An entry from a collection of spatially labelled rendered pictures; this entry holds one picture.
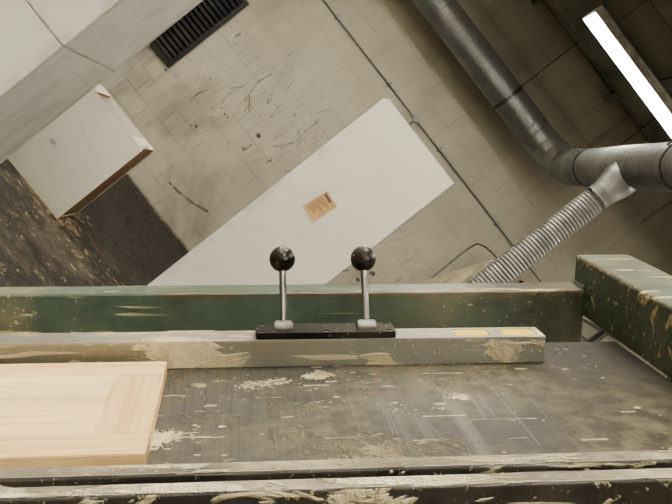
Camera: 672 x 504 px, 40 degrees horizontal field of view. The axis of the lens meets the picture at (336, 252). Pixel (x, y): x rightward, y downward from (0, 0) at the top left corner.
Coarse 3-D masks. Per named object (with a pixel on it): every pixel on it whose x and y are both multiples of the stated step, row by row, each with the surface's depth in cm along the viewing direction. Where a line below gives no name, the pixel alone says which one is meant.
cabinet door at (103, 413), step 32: (0, 384) 118; (32, 384) 118; (64, 384) 118; (96, 384) 118; (128, 384) 118; (160, 384) 118; (0, 416) 107; (32, 416) 107; (64, 416) 107; (96, 416) 108; (128, 416) 107; (0, 448) 97; (32, 448) 98; (64, 448) 98; (96, 448) 98; (128, 448) 98
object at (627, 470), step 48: (0, 480) 78; (48, 480) 79; (96, 480) 79; (144, 480) 80; (192, 480) 80; (240, 480) 81; (288, 480) 79; (336, 480) 79; (384, 480) 79; (432, 480) 79; (480, 480) 80; (528, 480) 80; (576, 480) 80; (624, 480) 80
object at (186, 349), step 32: (0, 352) 127; (32, 352) 127; (64, 352) 128; (96, 352) 128; (128, 352) 129; (160, 352) 129; (192, 352) 130; (224, 352) 130; (256, 352) 131; (288, 352) 131; (320, 352) 132; (352, 352) 132; (384, 352) 133; (416, 352) 133; (448, 352) 134; (480, 352) 134; (512, 352) 135; (544, 352) 135
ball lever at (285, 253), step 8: (280, 248) 135; (288, 248) 136; (272, 256) 135; (280, 256) 134; (288, 256) 135; (272, 264) 135; (280, 264) 135; (288, 264) 135; (280, 272) 135; (280, 280) 135; (280, 288) 134; (280, 296) 134; (280, 304) 134; (280, 312) 133; (280, 320) 133; (288, 320) 133; (280, 328) 132; (288, 328) 132
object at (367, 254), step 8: (360, 248) 136; (368, 248) 137; (352, 256) 137; (360, 256) 136; (368, 256) 136; (352, 264) 137; (360, 264) 136; (368, 264) 136; (368, 304) 135; (368, 312) 135; (360, 320) 134; (368, 320) 134; (360, 328) 133; (368, 328) 133
